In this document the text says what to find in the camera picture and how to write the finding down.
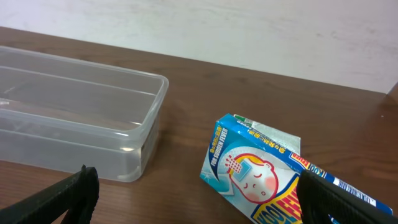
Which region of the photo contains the blue fever patch box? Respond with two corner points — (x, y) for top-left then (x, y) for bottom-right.
(200, 114), (393, 223)

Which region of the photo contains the clear plastic container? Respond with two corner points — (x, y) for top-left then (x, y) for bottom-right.
(1, 46), (169, 182)

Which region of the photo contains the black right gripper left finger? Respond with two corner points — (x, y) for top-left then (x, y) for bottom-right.
(1, 166), (100, 224)

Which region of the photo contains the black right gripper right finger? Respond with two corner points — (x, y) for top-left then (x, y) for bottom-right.
(297, 170), (397, 224)

